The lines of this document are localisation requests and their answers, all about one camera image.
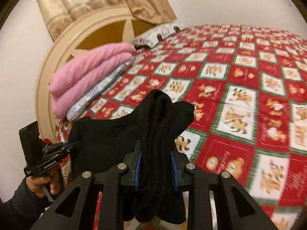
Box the red printed blanket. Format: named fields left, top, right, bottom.
left=54, top=24, right=307, bottom=230

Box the grey white printed pillow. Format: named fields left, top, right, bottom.
left=132, top=23, right=186, bottom=49

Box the person's left hand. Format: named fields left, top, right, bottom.
left=25, top=168, right=60, bottom=198

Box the pink folded blanket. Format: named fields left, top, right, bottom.
left=49, top=43, right=136, bottom=120

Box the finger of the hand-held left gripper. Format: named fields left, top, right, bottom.
left=42, top=141, right=81, bottom=160

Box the person's left forearm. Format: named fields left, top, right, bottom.
left=0, top=177, right=55, bottom=230

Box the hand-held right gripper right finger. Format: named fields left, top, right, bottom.
left=170, top=150, right=279, bottom=230

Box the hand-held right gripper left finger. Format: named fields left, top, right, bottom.
left=30, top=140, right=142, bottom=230

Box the wooden headboard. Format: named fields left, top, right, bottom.
left=35, top=6, right=156, bottom=140

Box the beige patterned curtain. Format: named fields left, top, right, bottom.
left=32, top=0, right=178, bottom=41

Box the grey white patterned cloth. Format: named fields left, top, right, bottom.
left=66, top=61, right=132, bottom=121

